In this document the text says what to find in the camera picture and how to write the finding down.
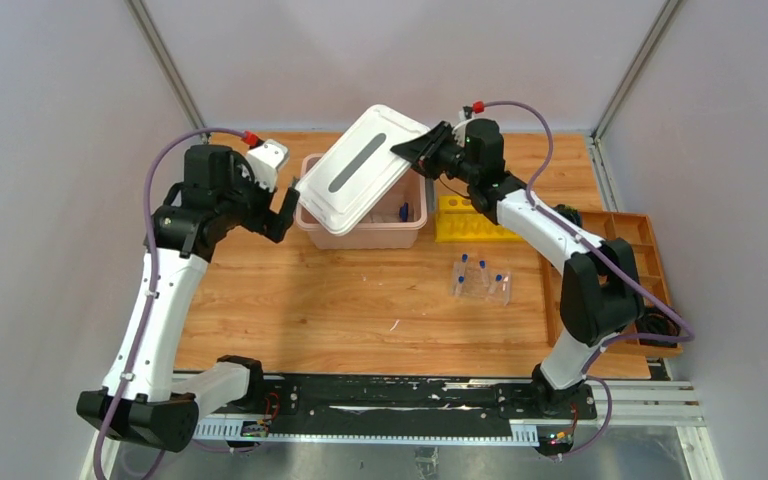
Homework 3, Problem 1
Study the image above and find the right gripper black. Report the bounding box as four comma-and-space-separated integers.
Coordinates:
392, 121, 480, 185

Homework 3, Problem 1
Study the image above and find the syringe with blue base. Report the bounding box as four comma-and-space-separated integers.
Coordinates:
371, 203, 410, 223

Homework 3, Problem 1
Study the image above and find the white bin lid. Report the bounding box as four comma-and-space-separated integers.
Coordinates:
296, 104, 430, 236

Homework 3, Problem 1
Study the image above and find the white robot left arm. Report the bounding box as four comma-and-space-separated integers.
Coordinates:
76, 140, 299, 452

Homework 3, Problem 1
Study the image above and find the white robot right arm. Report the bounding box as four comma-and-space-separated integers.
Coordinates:
390, 119, 645, 418

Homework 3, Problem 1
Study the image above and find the yellow test tube rack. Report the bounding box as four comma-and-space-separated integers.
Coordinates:
434, 195, 523, 243

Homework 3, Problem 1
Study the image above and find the pink plastic bin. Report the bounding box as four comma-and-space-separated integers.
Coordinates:
295, 153, 428, 250

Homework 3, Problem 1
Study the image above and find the clear well plate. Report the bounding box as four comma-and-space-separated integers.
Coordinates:
449, 257, 513, 306

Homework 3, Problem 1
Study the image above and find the wooden compartment tray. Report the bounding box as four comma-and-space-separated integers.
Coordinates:
539, 210, 683, 358

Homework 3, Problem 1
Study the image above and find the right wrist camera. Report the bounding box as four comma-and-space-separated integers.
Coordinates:
453, 115, 477, 137

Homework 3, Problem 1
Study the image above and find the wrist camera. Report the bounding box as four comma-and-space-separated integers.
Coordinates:
245, 139, 289, 192
453, 115, 477, 137

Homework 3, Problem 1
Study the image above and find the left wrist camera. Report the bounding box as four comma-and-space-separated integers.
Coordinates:
245, 139, 289, 192

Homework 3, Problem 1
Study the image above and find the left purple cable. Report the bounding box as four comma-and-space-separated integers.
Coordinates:
92, 127, 263, 480

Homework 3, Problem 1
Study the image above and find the purple cable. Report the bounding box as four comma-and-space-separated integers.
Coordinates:
471, 100, 697, 458
92, 127, 263, 480

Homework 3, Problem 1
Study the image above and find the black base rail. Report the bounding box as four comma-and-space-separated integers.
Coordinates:
194, 374, 597, 447

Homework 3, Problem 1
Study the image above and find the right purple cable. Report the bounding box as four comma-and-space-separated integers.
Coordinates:
471, 100, 697, 458

